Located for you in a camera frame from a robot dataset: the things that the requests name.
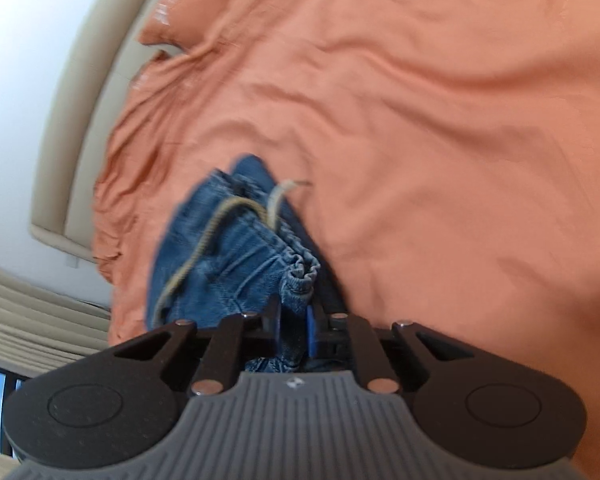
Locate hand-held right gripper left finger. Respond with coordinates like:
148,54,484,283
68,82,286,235
109,298,284,397

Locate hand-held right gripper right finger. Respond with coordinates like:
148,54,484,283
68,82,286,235
304,304,482,395

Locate blue denim pants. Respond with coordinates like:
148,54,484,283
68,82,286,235
147,154,350,374

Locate orange bed cover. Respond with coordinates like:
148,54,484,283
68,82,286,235
91,0,600,466

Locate beige curtain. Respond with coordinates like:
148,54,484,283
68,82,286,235
0,260,114,382

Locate beige padded headboard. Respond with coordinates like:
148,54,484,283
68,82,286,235
29,0,191,265

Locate orange pillow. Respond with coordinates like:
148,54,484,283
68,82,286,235
138,0,251,61

